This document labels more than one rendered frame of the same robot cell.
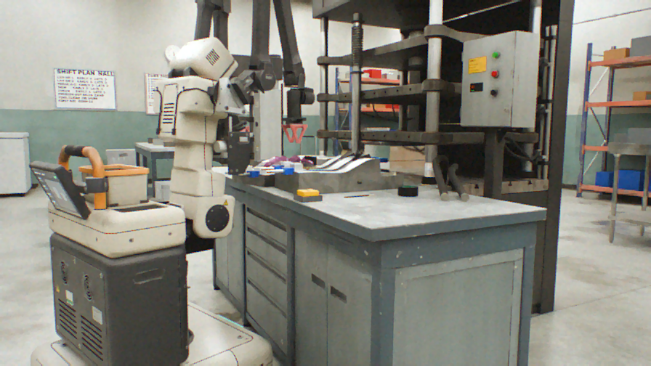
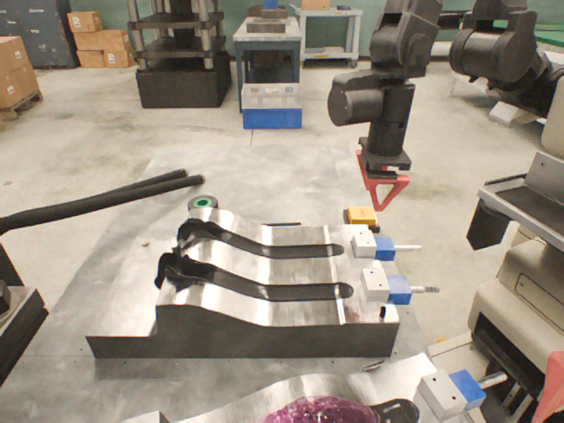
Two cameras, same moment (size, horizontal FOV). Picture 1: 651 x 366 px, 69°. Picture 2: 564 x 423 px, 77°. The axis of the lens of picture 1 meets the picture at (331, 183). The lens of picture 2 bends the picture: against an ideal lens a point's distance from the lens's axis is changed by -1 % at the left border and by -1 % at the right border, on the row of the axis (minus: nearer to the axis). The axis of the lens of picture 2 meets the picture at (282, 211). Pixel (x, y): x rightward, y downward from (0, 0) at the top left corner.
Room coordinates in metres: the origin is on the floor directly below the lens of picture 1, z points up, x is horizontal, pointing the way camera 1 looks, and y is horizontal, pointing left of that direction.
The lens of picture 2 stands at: (2.45, 0.26, 1.34)
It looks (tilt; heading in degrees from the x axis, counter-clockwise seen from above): 34 degrees down; 208
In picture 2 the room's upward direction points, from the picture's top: straight up
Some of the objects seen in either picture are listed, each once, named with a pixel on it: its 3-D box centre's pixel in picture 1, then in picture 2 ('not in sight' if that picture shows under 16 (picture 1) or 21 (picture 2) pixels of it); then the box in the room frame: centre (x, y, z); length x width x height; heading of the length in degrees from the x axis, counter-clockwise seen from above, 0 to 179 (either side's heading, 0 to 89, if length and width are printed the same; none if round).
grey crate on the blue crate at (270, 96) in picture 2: not in sight; (272, 96); (-0.79, -1.55, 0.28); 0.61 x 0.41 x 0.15; 118
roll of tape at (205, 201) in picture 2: (407, 191); (203, 208); (1.84, -0.30, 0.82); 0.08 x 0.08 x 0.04
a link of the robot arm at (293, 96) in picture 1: (294, 97); (389, 100); (1.90, 0.15, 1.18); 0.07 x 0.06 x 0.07; 141
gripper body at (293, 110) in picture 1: (293, 112); (385, 138); (1.89, 0.15, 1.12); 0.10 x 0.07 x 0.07; 28
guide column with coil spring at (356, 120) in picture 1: (356, 121); not in sight; (2.97, -0.15, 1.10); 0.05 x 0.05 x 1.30
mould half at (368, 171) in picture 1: (339, 172); (246, 274); (2.04, -0.03, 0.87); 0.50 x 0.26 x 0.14; 118
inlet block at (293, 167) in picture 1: (285, 171); (387, 248); (1.87, 0.19, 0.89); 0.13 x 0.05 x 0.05; 118
